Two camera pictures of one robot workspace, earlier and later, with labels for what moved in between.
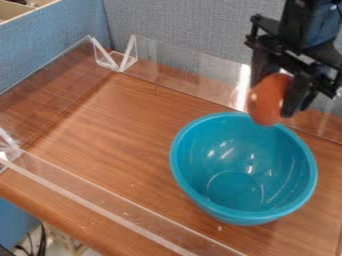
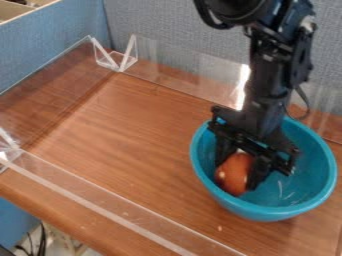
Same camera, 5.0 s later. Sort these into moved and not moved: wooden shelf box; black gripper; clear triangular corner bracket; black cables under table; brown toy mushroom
Moved: brown toy mushroom; black gripper
Not moved: wooden shelf box; black cables under table; clear triangular corner bracket
